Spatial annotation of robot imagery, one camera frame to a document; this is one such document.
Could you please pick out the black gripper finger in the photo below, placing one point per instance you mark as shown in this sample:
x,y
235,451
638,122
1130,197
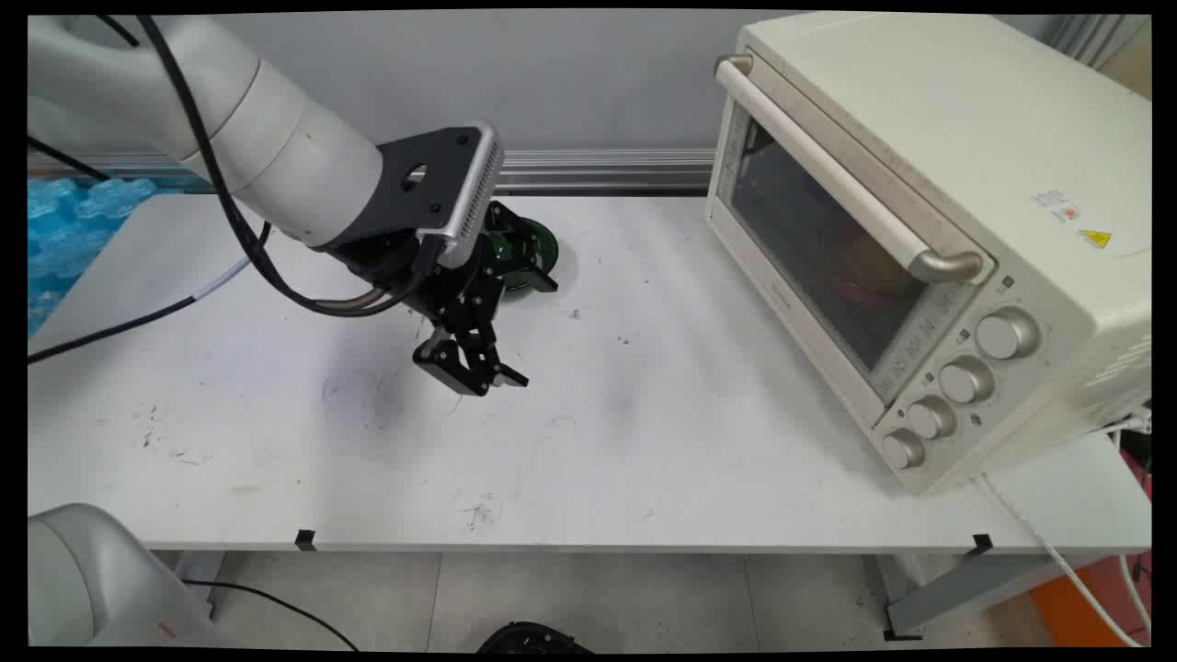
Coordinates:
x,y
460,368
542,283

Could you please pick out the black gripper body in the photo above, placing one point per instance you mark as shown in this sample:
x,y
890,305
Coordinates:
x,y
460,294

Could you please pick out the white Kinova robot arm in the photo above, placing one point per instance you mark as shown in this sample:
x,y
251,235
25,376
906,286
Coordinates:
x,y
230,110

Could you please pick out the dark green bowl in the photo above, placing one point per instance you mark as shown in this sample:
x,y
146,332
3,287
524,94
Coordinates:
x,y
545,244

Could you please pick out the black tape piece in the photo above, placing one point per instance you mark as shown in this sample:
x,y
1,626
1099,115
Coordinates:
x,y
982,543
305,540

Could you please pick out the black round floor object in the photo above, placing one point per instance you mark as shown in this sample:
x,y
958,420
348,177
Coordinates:
x,y
533,639

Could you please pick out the red bowl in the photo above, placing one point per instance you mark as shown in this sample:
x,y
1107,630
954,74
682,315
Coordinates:
x,y
851,292

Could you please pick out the silver oven knob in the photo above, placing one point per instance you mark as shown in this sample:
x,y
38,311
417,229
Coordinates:
x,y
902,449
965,379
1007,333
931,416

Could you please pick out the blue bubble wrap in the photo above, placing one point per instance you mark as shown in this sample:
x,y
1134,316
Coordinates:
x,y
64,239

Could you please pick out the cream toaster oven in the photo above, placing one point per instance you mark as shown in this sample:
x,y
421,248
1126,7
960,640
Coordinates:
x,y
919,92

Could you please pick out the grey table leg beam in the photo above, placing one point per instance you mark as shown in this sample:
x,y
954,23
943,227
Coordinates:
x,y
965,588

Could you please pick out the grey ribbed panel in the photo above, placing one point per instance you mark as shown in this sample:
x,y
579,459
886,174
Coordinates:
x,y
1085,37

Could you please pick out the orange box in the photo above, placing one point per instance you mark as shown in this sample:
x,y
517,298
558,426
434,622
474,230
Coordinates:
x,y
1094,611

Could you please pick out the aluminium profile rail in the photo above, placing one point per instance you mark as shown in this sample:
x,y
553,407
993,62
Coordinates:
x,y
598,170

